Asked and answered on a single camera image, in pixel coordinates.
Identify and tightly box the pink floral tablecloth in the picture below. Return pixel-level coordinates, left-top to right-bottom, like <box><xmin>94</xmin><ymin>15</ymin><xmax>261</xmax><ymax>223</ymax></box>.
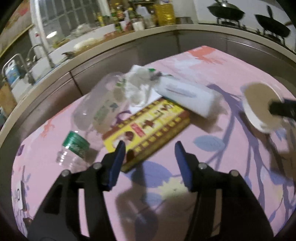
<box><xmin>10</xmin><ymin>45</ymin><xmax>296</xmax><ymax>239</ymax></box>

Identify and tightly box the white radish on counter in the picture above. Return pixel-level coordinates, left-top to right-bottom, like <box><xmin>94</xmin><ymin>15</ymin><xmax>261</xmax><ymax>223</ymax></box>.
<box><xmin>73</xmin><ymin>38</ymin><xmax>99</xmax><ymax>51</ymax></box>

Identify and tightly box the white mug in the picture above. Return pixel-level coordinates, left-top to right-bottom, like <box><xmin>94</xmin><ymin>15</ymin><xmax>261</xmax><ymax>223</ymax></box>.
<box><xmin>132</xmin><ymin>21</ymin><xmax>145</xmax><ymax>32</ymax></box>

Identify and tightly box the white card on cloth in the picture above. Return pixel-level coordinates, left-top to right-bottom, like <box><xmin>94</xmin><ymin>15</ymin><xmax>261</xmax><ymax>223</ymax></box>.
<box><xmin>16</xmin><ymin>181</ymin><xmax>27</xmax><ymax>211</ymax></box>

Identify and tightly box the black wok with lid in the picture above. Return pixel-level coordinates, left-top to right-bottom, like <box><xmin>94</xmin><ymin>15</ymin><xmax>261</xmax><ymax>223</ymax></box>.
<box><xmin>207</xmin><ymin>1</ymin><xmax>245</xmax><ymax>21</ymax></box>

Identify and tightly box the white plastic jug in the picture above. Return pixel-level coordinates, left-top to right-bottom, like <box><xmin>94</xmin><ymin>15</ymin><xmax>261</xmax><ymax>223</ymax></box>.
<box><xmin>136</xmin><ymin>5</ymin><xmax>156</xmax><ymax>29</ymax></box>

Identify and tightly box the steel pot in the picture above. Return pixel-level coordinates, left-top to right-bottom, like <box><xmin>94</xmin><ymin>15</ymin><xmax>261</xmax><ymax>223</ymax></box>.
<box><xmin>176</xmin><ymin>16</ymin><xmax>193</xmax><ymax>25</ymax></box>

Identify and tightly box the blue white detergent jug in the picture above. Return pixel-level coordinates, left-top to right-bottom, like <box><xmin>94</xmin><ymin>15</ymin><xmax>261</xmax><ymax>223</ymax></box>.
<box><xmin>4</xmin><ymin>60</ymin><xmax>20</xmax><ymax>85</ymax></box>

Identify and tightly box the large yellow oil bottle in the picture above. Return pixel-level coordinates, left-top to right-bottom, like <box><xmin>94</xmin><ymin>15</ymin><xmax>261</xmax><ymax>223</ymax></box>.
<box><xmin>154</xmin><ymin>0</ymin><xmax>176</xmax><ymax>26</ymax></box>

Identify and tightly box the round paper bowl lid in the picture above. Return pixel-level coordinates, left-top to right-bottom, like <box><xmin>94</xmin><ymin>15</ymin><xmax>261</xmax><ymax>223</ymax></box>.
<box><xmin>242</xmin><ymin>82</ymin><xmax>282</xmax><ymax>133</ymax></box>

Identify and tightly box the wooden cutting board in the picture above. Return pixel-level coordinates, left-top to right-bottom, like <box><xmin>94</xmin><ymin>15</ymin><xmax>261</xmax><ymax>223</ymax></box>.
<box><xmin>0</xmin><ymin>82</ymin><xmax>17</xmax><ymax>116</ymax></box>

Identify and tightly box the black frying pan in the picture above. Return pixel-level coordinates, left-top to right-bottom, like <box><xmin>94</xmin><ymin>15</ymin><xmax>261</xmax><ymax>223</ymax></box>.
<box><xmin>254</xmin><ymin>5</ymin><xmax>290</xmax><ymax>38</ymax></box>

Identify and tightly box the yellow red book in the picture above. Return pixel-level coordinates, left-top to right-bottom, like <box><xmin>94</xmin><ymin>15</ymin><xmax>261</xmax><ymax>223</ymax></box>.
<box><xmin>102</xmin><ymin>98</ymin><xmax>190</xmax><ymax>173</ymax></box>

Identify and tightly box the white tissue paper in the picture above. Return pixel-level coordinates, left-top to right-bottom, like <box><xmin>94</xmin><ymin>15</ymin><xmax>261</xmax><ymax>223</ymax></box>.
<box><xmin>124</xmin><ymin>65</ymin><xmax>171</xmax><ymax>114</ymax></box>

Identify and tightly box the chrome sink faucet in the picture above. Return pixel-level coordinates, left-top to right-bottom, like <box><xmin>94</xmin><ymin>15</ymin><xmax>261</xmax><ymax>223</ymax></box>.
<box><xmin>26</xmin><ymin>43</ymin><xmax>56</xmax><ymax>69</ymax></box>

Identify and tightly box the dark sauce bottle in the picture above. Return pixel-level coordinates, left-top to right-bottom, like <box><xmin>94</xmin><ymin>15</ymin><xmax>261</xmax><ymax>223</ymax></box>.
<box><xmin>113</xmin><ymin>3</ymin><xmax>124</xmax><ymax>33</ymax></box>

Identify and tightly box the clear plastic bottle green label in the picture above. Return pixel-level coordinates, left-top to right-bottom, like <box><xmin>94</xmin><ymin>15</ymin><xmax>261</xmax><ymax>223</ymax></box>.
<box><xmin>56</xmin><ymin>72</ymin><xmax>129</xmax><ymax>173</ymax></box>

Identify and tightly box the white tissue pack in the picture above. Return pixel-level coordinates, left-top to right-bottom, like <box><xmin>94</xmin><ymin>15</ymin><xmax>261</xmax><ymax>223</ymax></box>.
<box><xmin>154</xmin><ymin>75</ymin><xmax>223</xmax><ymax>118</ymax></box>

